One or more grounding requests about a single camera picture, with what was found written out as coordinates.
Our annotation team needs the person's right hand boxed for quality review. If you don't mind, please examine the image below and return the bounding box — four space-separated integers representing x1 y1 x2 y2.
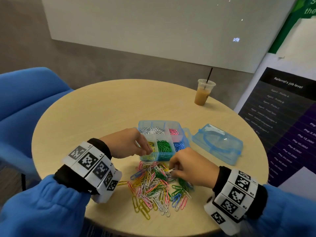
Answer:
168 147 220 189

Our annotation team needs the person's left hand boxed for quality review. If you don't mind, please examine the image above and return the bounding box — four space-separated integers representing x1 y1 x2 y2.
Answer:
99 128 153 159

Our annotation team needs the bunch of green paper clips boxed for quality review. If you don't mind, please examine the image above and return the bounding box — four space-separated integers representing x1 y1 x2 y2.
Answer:
157 140 173 152

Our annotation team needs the blue compartment organizer box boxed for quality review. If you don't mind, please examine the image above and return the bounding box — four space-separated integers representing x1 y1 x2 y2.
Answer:
137 120 192 162

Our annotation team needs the pile of coloured paper clips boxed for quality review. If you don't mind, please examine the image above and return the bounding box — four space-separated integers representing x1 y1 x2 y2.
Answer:
118 160 194 220

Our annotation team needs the person's left forearm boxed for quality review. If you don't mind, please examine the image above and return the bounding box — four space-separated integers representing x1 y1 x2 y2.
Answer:
0 138 113 237

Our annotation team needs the blue transparent box lid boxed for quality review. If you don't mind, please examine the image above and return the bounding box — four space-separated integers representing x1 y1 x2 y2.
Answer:
192 123 244 166

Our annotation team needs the left wrist marker band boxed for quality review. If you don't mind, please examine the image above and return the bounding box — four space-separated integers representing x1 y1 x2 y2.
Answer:
62 142 122 204

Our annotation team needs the wrist marker band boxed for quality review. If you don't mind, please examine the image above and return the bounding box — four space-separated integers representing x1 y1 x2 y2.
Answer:
62 142 122 204
204 168 260 236

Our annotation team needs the right wrist marker band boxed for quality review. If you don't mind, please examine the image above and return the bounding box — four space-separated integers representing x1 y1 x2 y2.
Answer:
204 168 260 236

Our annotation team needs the round wooden table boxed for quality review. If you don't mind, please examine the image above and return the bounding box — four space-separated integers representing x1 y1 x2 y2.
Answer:
32 79 270 237

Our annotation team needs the iced coffee plastic cup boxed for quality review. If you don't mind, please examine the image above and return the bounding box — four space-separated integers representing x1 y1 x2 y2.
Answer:
194 79 217 106

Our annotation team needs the standing poster banner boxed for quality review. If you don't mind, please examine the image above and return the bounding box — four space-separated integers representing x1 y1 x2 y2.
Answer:
233 0 316 200

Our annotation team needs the blue upholstered chair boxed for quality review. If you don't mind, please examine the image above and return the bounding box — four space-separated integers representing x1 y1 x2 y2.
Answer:
0 67 74 191

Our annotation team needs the white wall board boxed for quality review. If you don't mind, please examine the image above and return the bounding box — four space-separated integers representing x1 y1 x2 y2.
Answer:
40 0 298 74

